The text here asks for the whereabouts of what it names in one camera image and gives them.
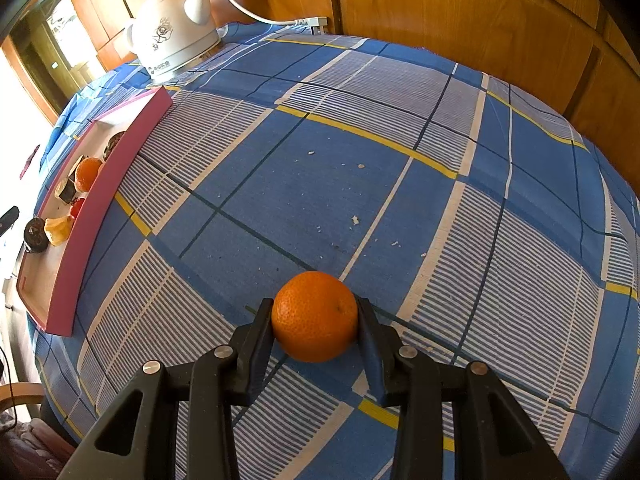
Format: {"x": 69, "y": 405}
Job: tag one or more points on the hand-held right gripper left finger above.
{"x": 257, "y": 355}

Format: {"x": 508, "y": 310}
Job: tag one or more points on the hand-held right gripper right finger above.
{"x": 372, "y": 360}

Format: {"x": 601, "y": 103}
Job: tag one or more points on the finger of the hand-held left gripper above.
{"x": 7, "y": 220}

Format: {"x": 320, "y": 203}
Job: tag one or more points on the knobby dark sugarcane piece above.
{"x": 36, "y": 235}

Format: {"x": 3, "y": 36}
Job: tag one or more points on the yellow peeled fruit piece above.
{"x": 59, "y": 230}

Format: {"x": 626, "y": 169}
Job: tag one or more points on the striped bark sugarcane piece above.
{"x": 65, "y": 191}

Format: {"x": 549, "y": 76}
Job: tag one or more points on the orange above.
{"x": 315, "y": 317}
{"x": 87, "y": 172}

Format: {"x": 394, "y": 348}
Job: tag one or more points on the red tomato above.
{"x": 77, "y": 208}

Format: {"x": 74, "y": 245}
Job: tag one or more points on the pink shallow tray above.
{"x": 95, "y": 220}

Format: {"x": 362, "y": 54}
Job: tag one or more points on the dark round sugarcane piece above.
{"x": 114, "y": 142}

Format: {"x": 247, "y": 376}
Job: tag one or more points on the small red object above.
{"x": 30, "y": 162}

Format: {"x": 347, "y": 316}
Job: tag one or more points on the blue plaid tablecloth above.
{"x": 300, "y": 200}

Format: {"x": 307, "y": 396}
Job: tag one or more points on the wooden framed glass door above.
{"x": 40, "y": 60}

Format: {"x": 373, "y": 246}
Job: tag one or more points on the wooden chair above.
{"x": 22, "y": 395}

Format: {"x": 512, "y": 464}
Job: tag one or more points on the dark red cloth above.
{"x": 35, "y": 450}

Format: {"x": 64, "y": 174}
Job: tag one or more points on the white electric kettle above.
{"x": 170, "y": 35}

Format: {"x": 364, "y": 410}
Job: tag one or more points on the wooden wardrobe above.
{"x": 450, "y": 5}

